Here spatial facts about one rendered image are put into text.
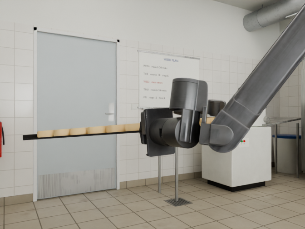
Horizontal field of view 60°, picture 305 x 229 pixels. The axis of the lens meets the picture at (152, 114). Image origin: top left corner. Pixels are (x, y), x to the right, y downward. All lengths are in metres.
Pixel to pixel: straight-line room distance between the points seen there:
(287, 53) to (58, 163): 3.27
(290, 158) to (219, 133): 4.88
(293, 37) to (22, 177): 3.29
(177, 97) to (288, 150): 4.85
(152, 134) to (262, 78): 0.23
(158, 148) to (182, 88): 0.15
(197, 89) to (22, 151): 3.10
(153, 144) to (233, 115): 0.18
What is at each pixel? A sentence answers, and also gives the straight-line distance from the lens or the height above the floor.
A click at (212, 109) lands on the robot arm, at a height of 1.05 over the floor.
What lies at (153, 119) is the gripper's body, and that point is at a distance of 0.56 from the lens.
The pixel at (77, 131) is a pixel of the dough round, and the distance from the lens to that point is 0.75.
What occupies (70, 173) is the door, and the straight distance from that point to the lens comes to 3.62.
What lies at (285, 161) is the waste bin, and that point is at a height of 0.21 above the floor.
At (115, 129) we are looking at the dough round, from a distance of 0.70.
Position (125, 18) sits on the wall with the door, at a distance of 4.00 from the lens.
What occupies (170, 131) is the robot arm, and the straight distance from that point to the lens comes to 0.48.
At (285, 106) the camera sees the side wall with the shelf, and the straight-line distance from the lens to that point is 5.92.
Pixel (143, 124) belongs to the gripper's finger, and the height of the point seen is 1.00.
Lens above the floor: 1.02
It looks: level
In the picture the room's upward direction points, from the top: straight up
